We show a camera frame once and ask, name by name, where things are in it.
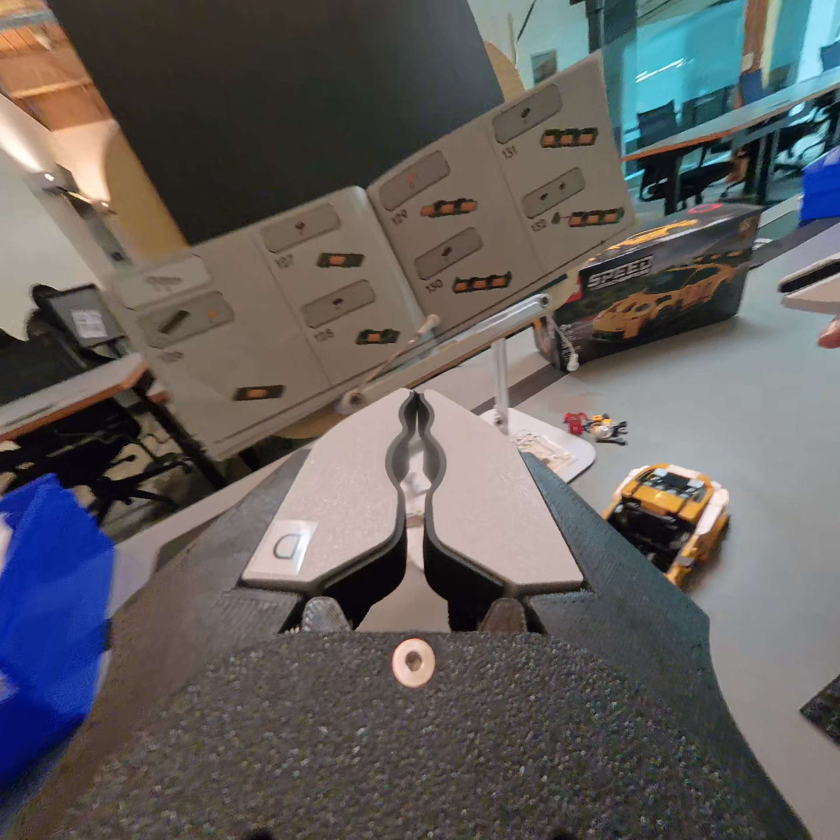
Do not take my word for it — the yellow lego car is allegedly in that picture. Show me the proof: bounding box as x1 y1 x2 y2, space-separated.
603 463 731 586

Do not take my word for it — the white book stand ledge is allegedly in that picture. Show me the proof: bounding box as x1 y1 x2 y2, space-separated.
335 293 553 414

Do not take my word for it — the wire page holder arm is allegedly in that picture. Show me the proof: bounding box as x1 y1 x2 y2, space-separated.
554 323 584 371
358 314 442 398

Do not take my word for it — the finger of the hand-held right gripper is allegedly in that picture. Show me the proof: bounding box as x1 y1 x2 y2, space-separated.
779 252 840 295
781 281 840 315

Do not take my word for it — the large black panel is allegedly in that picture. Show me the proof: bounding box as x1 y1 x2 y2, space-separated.
46 0 506 250

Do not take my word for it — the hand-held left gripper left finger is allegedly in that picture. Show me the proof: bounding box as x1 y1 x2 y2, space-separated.
241 388 419 595

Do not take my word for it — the labelled blue storage bin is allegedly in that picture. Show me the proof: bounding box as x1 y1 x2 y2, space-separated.
802 147 840 221

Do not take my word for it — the wooden edged desk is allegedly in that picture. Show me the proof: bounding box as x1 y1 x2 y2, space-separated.
0 354 170 443

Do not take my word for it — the lego set box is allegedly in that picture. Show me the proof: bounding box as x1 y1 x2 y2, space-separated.
535 203 765 373

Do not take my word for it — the long orange edged table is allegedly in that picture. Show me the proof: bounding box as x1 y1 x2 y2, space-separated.
619 66 840 165

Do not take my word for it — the clear stand rod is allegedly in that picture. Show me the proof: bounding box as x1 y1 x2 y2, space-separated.
493 338 512 435

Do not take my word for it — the lego sticker sheet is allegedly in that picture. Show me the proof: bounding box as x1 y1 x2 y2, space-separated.
514 431 572 470

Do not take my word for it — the lego instruction booklet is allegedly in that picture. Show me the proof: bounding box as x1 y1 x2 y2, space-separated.
112 54 634 461

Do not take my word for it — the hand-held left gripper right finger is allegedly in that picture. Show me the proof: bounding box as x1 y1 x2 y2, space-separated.
418 391 585 599

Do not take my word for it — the white stand base board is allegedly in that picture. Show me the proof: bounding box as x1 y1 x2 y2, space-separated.
479 408 596 484

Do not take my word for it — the open blue storage bin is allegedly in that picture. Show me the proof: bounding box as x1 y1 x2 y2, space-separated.
0 473 116 789

